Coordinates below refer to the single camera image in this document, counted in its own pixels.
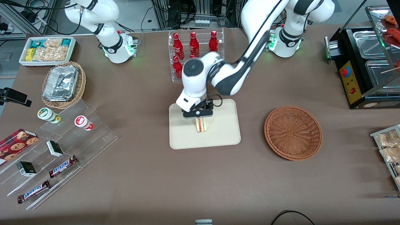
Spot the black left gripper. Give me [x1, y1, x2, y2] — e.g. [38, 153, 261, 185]
[182, 99, 214, 123]

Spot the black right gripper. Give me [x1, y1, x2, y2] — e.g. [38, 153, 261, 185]
[0, 88, 32, 107]

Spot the triangle sandwich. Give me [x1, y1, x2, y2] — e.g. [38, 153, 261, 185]
[195, 117, 208, 133]

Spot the beige plastic tray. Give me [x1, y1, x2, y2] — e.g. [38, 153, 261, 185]
[169, 99, 241, 150]

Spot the silver foil tray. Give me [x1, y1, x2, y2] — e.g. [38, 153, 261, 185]
[42, 65, 79, 102]

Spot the light wicker basket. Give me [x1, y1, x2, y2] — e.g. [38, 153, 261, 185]
[41, 61, 87, 110]

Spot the brown wicker basket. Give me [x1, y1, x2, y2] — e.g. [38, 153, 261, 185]
[264, 106, 323, 161]

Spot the green lid white cup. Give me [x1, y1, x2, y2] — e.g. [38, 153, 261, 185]
[37, 107, 61, 124]

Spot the white snack bin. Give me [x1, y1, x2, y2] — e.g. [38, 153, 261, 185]
[19, 36, 77, 67]

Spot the red tartan cookie box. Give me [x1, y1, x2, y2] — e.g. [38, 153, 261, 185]
[0, 129, 39, 166]

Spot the clear rice cracker bag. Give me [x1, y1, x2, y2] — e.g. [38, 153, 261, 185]
[32, 47, 68, 61]
[44, 38, 63, 48]

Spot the red cola bottle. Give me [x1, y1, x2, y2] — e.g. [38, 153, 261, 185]
[209, 30, 219, 53]
[189, 31, 200, 57]
[173, 56, 183, 79]
[173, 33, 185, 60]

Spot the small black carton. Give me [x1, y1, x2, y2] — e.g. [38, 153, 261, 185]
[46, 140, 64, 157]
[16, 161, 37, 177]

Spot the red lid white cup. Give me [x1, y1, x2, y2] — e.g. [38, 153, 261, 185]
[74, 115, 94, 131]

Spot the black power adapter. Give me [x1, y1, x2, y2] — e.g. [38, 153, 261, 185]
[19, 9, 36, 22]

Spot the Snickers chocolate bar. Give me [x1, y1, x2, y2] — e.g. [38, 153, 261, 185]
[48, 155, 78, 178]
[17, 180, 51, 204]

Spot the clear acrylic bottle rack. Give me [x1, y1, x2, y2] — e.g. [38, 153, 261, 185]
[168, 28, 225, 82]

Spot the clear acrylic tiered stand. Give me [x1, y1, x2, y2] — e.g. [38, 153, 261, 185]
[0, 99, 118, 210]

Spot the black food warmer cabinet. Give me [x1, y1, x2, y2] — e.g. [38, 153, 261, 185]
[324, 5, 400, 110]

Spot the steel warmer pan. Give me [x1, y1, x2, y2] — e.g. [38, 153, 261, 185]
[353, 31, 388, 59]
[365, 59, 400, 87]

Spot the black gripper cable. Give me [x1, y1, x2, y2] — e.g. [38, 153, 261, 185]
[206, 94, 223, 108]

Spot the aluminium frame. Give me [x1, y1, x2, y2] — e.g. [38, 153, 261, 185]
[0, 0, 57, 36]

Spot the black looped cable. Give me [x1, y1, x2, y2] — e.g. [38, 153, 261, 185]
[271, 210, 315, 225]

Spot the grey wire snack tray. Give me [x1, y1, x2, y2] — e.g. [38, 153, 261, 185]
[370, 124, 400, 192]

